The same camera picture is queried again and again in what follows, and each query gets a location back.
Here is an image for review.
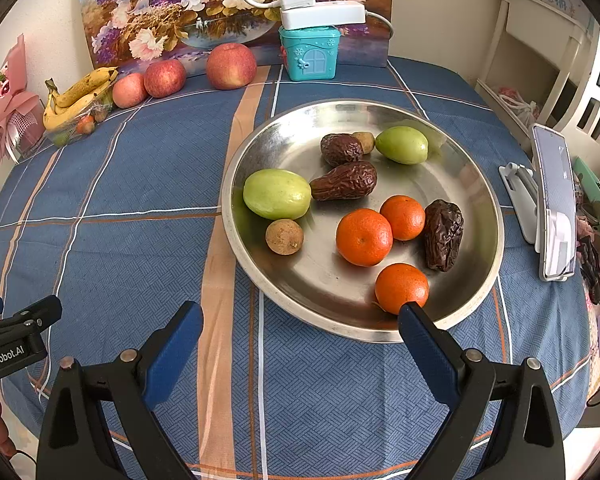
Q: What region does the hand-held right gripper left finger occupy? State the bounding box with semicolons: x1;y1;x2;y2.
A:
36;301;204;480

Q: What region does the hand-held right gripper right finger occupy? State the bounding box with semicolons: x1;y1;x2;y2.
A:
398;302;567;480

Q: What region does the round metal plate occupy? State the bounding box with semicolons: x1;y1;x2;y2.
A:
221;100;505;343

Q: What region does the large orange tangerine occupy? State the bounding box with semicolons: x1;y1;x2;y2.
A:
336;208;394;267

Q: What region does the brown longan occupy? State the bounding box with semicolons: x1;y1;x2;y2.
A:
265;218;304;257
352;131;376;155

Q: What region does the large green jujube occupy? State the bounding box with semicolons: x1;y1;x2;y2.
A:
243;169;312;221

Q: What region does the elongated brown dried date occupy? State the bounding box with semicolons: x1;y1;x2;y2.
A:
309;160;378;202

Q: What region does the blue plaid tablecloth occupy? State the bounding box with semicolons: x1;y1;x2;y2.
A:
0;55;593;480

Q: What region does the white phone stand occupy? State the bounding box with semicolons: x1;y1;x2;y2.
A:
498;162;540;246

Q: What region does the dark hair accessory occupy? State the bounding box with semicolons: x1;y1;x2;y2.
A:
577;235;600;306

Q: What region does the smartphone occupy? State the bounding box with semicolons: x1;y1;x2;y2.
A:
531;123;579;282

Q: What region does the pink bouquet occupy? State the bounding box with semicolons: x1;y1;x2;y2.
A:
0;35;41;166

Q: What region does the small green jujube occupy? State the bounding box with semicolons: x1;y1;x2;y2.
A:
375;126;429;165

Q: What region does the yellow banana bunch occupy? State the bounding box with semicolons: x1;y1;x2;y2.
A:
42;66;119;131

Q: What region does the green box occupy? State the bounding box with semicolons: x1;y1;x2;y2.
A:
572;157;600;211

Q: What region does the red apple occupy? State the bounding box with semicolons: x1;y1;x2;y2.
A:
206;43;258;91
144;59;187;99
112;73;147;109

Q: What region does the teal toy house box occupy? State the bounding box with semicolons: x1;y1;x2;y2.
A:
279;26;342;82

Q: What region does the flower painting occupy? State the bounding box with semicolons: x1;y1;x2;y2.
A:
76;0;395;70

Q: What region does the white power strip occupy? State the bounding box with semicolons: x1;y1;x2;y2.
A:
279;0;367;30

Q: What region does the white power cable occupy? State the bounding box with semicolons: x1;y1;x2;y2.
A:
364;9;395;40

